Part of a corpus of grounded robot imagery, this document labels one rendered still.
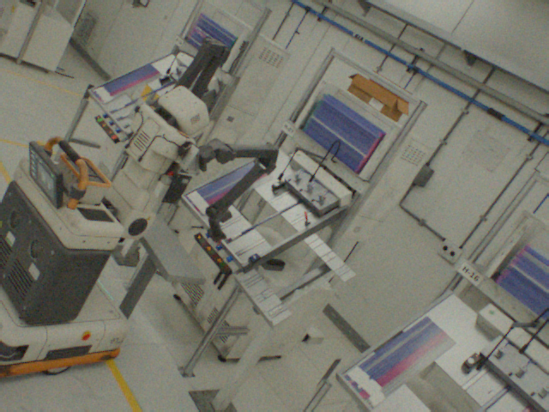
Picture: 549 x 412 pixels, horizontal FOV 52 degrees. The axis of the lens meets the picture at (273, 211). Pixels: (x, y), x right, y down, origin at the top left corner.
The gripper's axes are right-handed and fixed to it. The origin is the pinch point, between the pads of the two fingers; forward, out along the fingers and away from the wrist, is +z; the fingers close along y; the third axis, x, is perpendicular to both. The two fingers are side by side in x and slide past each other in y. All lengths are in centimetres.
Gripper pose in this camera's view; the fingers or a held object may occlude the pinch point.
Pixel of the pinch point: (219, 244)
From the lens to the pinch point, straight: 308.4
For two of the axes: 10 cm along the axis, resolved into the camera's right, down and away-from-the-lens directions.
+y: -5.7, -5.7, 6.0
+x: -8.2, 4.5, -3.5
